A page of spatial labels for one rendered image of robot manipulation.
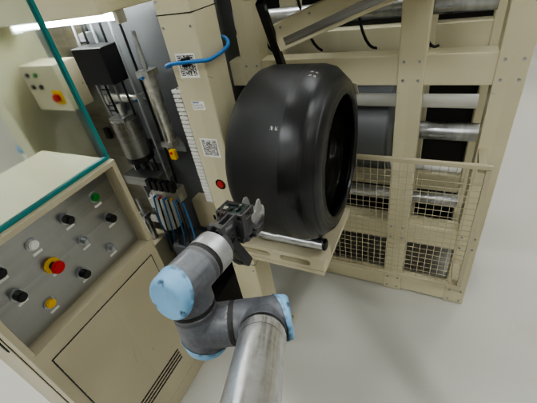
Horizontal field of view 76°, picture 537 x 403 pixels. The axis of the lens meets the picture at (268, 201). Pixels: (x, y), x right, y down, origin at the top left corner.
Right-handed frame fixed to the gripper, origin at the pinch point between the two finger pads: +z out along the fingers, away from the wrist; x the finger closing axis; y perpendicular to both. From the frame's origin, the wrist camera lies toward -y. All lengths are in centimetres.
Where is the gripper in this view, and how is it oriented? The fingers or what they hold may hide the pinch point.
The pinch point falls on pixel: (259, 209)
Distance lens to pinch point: 91.3
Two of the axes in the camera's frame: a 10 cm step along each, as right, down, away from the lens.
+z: 4.3, -4.8, 7.7
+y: -0.8, -8.7, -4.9
